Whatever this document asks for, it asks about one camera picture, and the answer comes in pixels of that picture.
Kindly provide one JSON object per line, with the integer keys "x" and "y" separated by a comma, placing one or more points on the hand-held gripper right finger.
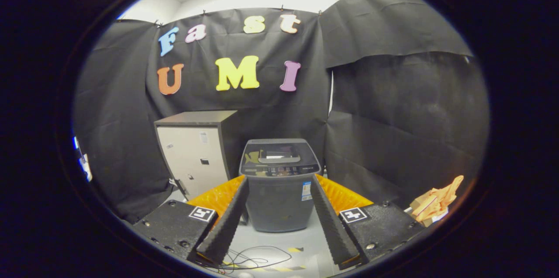
{"x": 332, "y": 225}

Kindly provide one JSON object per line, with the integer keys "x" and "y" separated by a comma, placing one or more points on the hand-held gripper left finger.
{"x": 227, "y": 225}

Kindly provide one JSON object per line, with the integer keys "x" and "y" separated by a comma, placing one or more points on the grey top-load washing machine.
{"x": 275, "y": 203}

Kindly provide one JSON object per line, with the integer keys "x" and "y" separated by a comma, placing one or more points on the yellow black tape piece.
{"x": 296, "y": 250}

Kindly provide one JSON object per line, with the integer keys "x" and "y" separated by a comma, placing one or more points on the yellow black tape strip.
{"x": 279, "y": 268}

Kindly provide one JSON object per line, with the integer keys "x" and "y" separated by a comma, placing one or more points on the beige cabinet with dark top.
{"x": 192, "y": 155}

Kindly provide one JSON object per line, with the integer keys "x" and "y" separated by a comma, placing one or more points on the crumpled orange cloth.
{"x": 434, "y": 203}

